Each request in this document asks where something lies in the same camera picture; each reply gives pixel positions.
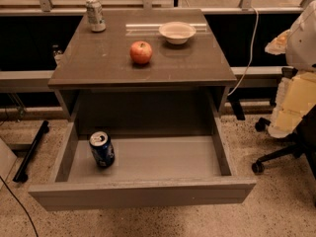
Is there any black bar on floor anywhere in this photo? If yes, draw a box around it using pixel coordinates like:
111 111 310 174
13 120 49 183

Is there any grey open drawer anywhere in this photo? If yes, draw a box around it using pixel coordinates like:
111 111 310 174
29 119 256 210

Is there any blue pepsi can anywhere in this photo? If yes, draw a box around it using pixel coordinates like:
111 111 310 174
89 131 115 168

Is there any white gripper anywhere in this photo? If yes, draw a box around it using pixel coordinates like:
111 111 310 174
265 30 316 138

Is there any black cable on floor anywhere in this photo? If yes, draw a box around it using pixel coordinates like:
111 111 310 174
0 176 40 237

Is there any white cable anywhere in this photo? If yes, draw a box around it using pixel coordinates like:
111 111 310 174
226 7 260 97

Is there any black office chair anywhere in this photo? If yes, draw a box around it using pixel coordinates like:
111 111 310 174
251 66 316 209

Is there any white bowl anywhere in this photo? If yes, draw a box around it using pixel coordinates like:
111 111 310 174
159 22 197 44

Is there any red apple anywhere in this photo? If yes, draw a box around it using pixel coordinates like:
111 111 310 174
129 41 153 64

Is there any grey cabinet counter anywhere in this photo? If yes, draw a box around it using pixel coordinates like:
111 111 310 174
48 10 236 137

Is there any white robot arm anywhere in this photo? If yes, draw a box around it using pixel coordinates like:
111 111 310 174
265 1 316 138

